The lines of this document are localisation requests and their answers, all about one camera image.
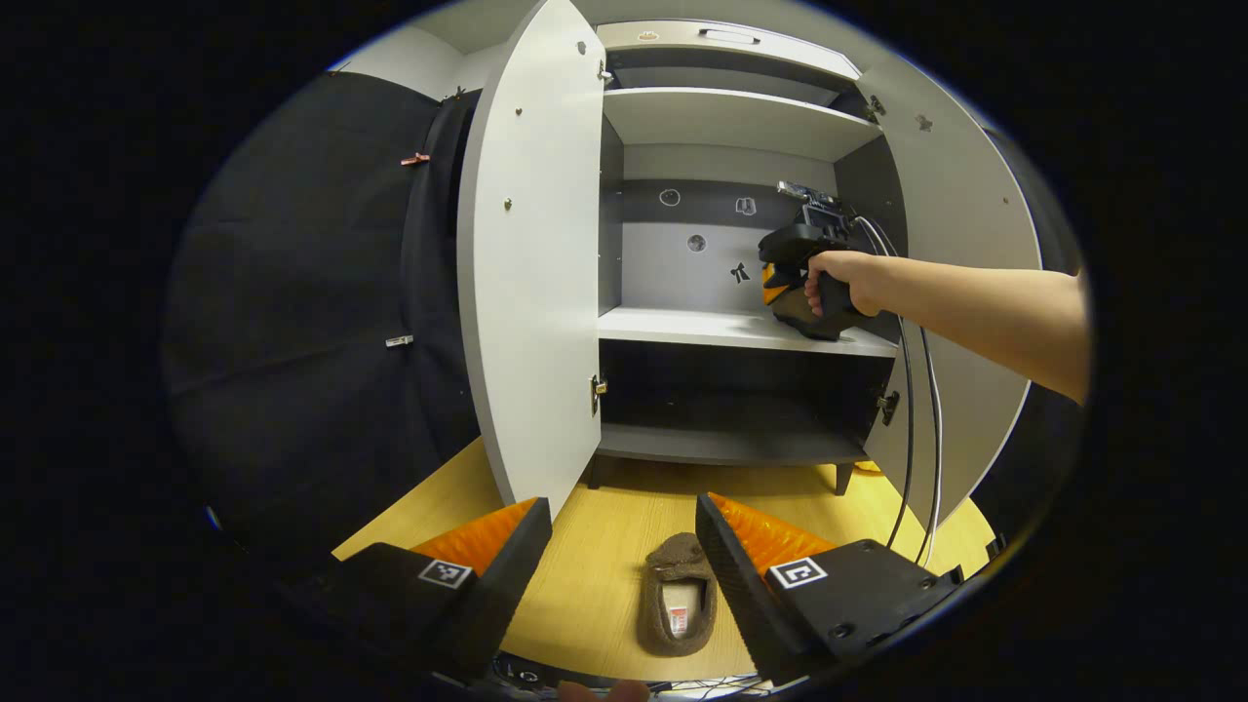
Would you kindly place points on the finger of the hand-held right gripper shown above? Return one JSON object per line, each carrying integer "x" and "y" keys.
{"x": 775, "y": 288}

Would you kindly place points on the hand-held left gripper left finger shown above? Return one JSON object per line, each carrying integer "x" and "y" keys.
{"x": 507, "y": 595}

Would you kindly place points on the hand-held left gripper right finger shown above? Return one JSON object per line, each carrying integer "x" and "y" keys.
{"x": 746, "y": 595}

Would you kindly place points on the brown shoe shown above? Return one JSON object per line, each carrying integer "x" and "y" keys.
{"x": 673, "y": 570}

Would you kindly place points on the white shoe cabinet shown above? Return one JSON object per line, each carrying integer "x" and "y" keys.
{"x": 721, "y": 117}

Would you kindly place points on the white cabinet door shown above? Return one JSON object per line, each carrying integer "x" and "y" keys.
{"x": 531, "y": 292}
{"x": 975, "y": 195}

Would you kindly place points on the black backdrop cloth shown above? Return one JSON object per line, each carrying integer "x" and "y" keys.
{"x": 292, "y": 341}

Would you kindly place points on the copper clip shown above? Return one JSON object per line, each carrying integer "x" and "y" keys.
{"x": 414, "y": 158}

